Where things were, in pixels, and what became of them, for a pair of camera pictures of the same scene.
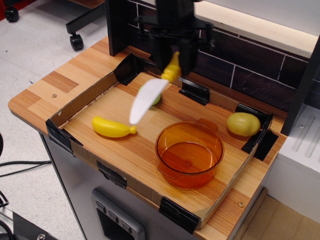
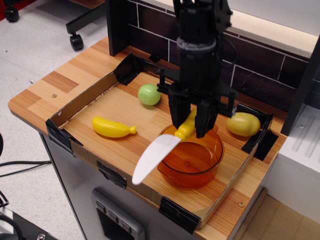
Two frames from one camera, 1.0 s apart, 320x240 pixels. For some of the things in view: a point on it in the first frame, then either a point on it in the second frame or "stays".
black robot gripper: [175, 21] → [200, 78]
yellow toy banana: [111, 129] stays
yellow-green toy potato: [243, 124] stays
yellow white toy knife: [172, 74] → [185, 130]
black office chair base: [83, 21] stays
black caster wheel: [11, 14] stays
